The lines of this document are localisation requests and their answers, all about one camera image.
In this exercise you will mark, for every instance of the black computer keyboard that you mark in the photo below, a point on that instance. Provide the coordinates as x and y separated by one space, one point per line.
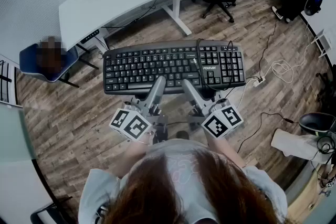
157 65

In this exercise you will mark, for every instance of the person's right forearm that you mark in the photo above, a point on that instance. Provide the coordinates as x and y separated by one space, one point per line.
225 152

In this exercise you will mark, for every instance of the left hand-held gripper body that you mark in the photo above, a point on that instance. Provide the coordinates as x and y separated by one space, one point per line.
131 126

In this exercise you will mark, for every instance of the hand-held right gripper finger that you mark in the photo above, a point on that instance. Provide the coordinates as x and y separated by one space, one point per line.
193 93
216 97

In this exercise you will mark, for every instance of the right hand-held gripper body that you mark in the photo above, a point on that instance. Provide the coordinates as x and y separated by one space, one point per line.
220 120

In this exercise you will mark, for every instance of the person's black shoe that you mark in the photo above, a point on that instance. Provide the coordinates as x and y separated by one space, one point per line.
182 135

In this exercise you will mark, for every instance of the person's left forearm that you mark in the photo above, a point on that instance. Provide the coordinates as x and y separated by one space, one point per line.
131 157

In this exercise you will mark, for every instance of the black round bin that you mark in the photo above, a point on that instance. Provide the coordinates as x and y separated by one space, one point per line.
315 123

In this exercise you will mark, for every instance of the person with head camera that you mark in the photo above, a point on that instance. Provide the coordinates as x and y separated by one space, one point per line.
183 160

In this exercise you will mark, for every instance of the white power strip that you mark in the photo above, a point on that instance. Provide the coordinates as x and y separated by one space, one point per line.
259 81

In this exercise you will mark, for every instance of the brown bag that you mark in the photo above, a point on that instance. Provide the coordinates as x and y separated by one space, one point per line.
50 55

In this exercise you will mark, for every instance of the blue chair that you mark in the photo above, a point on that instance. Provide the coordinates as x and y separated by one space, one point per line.
29 63

